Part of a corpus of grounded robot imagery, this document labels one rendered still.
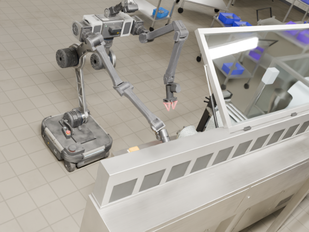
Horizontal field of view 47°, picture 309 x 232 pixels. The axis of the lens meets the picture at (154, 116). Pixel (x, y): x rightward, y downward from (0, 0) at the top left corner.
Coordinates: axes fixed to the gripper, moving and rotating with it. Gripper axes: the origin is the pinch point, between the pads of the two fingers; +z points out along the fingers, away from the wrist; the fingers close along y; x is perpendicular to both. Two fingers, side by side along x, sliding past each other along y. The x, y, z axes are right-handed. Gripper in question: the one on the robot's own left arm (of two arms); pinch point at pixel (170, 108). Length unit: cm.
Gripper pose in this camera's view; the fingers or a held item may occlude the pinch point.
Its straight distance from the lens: 286.5
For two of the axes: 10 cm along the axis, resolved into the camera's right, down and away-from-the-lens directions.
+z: 0.8, 9.6, 2.8
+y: 7.2, -2.5, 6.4
